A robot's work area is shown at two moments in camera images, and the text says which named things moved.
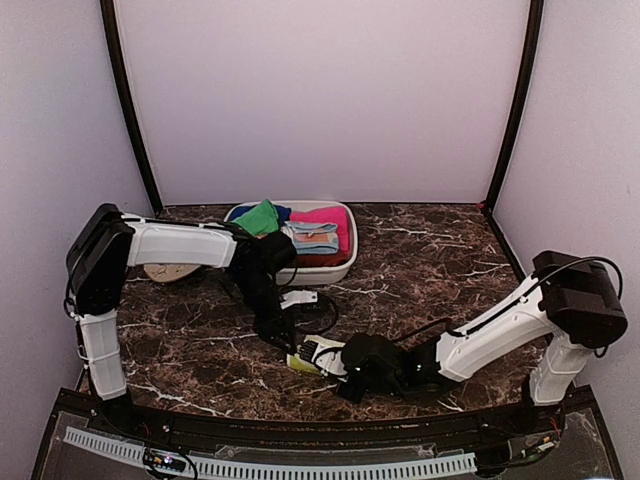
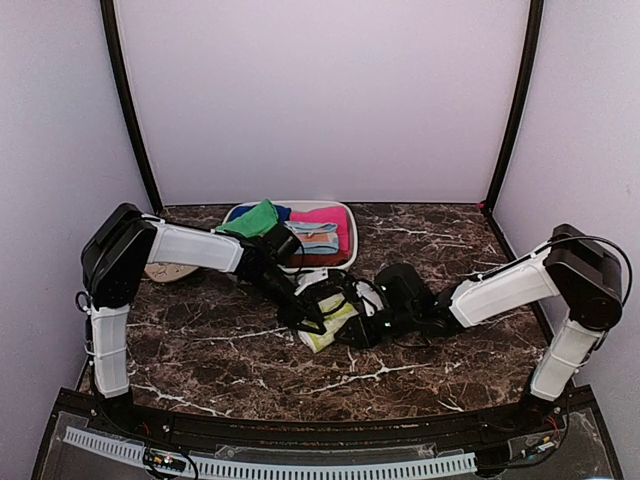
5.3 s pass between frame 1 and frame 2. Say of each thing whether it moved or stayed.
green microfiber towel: stayed
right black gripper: moved
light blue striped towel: stayed
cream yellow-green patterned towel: moved
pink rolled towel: stayed
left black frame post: stayed
